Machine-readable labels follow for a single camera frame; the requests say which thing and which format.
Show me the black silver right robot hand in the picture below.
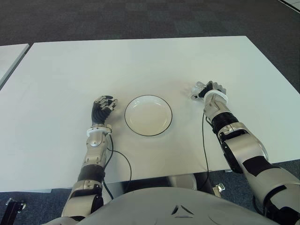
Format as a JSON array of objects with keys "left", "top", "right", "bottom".
[{"left": 198, "top": 81, "right": 228, "bottom": 99}]

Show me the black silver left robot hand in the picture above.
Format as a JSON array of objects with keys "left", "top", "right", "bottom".
[{"left": 90, "top": 95, "right": 119, "bottom": 125}]

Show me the white plate with black rim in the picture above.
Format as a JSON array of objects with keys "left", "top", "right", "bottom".
[{"left": 124, "top": 94, "right": 174, "bottom": 138}]

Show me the white robot waist part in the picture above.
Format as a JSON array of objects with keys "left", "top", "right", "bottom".
[{"left": 167, "top": 173, "right": 197, "bottom": 191}]

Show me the white neighbouring table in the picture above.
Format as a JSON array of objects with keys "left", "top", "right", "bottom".
[{"left": 0, "top": 44, "right": 30, "bottom": 90}]

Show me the grey robot torso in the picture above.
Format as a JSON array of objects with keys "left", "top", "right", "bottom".
[{"left": 44, "top": 187, "right": 300, "bottom": 225}]

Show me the black stand with casters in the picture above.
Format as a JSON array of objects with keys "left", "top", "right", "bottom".
[{"left": 0, "top": 198, "right": 27, "bottom": 225}]

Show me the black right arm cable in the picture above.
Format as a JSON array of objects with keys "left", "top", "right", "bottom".
[{"left": 202, "top": 112, "right": 212, "bottom": 189}]

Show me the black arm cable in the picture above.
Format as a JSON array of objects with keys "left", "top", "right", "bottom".
[
  {"left": 202, "top": 112, "right": 212, "bottom": 189},
  {"left": 102, "top": 137, "right": 132, "bottom": 200}
]

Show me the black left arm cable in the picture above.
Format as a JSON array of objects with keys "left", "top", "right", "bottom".
[{"left": 102, "top": 137, "right": 132, "bottom": 200}]

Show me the small metal bracket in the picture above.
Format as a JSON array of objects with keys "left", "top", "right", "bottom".
[{"left": 211, "top": 183, "right": 226, "bottom": 196}]

